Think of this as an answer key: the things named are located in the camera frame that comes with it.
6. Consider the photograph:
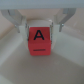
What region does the pink block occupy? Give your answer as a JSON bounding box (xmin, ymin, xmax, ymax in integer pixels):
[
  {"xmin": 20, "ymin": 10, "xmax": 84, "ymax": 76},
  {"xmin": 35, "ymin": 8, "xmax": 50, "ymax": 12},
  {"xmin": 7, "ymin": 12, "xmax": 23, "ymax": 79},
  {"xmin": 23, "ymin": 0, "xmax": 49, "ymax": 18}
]
[{"xmin": 26, "ymin": 25, "xmax": 54, "ymax": 56}]

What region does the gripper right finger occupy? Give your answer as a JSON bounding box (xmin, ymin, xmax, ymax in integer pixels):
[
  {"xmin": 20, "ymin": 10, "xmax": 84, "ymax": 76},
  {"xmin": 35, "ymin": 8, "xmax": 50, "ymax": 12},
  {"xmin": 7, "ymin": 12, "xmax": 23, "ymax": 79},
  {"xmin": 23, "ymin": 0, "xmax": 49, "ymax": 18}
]
[{"xmin": 48, "ymin": 7, "xmax": 80, "ymax": 43}]

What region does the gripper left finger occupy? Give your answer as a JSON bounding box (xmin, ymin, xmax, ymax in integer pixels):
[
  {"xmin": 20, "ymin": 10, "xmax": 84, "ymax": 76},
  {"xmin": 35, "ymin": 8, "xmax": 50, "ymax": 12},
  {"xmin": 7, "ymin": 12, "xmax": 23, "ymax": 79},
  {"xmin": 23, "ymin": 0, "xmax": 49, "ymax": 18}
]
[{"xmin": 0, "ymin": 8, "xmax": 30, "ymax": 42}]

